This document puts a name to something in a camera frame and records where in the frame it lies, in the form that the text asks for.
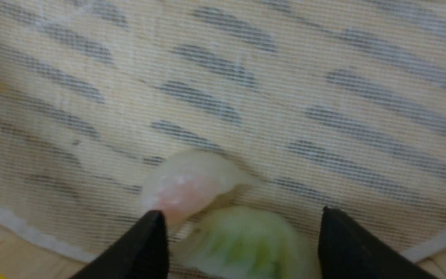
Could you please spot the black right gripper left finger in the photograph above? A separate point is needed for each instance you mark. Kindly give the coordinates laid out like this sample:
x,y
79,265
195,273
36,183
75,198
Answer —
x,y
141,253

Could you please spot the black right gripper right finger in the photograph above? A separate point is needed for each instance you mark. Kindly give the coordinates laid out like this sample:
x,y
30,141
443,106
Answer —
x,y
347,250

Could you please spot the green dumpling steamer front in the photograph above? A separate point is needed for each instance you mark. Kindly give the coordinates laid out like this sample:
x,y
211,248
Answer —
x,y
245,243

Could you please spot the pink dumpling steamer front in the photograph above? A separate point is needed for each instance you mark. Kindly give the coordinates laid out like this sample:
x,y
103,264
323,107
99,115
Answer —
x,y
188,182

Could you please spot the yellow rimmed bamboo steamer basket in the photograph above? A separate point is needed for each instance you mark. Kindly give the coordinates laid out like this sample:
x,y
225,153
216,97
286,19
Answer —
x,y
10,252

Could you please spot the white steamer liner mesh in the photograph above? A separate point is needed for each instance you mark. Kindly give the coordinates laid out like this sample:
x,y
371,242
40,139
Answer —
x,y
246,97

